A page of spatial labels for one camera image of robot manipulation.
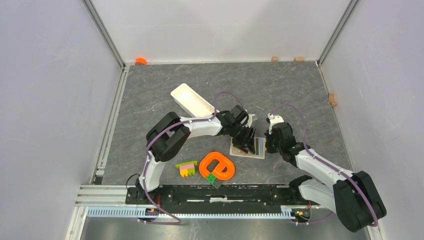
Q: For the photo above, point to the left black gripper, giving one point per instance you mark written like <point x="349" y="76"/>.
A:
<point x="246" y="143"/>

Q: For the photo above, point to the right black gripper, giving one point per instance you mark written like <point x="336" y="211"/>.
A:
<point x="268" y="136"/>

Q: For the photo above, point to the white rectangular tray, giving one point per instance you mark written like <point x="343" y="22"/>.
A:
<point x="191" y="102"/>

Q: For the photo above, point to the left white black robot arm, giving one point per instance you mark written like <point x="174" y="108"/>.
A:
<point x="167" y="137"/>

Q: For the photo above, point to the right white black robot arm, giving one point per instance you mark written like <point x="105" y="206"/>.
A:
<point x="352" y="196"/>

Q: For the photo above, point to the orange curved toy track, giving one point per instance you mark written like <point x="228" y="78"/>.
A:
<point x="224" y="169"/>

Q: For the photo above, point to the grey toy baseplate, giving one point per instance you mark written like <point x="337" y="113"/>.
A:
<point x="217" y="183"/>

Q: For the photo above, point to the green toy brick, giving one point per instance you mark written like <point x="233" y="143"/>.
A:
<point x="211" y="178"/>

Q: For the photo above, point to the green pink yellow brick stack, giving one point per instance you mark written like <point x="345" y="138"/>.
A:
<point x="187" y="169"/>

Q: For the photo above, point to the curved wooden piece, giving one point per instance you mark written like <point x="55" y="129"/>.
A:
<point x="332" y="99"/>

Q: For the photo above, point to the orange round cap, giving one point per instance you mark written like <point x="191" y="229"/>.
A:
<point x="140" y="61"/>

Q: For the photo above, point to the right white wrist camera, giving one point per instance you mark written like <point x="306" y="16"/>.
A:
<point x="273" y="119"/>

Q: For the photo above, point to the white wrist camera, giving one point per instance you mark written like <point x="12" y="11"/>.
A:
<point x="251" y="118"/>
<point x="273" y="119"/>

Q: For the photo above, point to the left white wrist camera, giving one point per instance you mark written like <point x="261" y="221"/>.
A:
<point x="251" y="118"/>

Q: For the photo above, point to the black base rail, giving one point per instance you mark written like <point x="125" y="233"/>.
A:
<point x="227" y="199"/>

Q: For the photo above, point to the white slotted cable duct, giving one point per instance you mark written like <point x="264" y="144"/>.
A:
<point x="144" y="213"/>

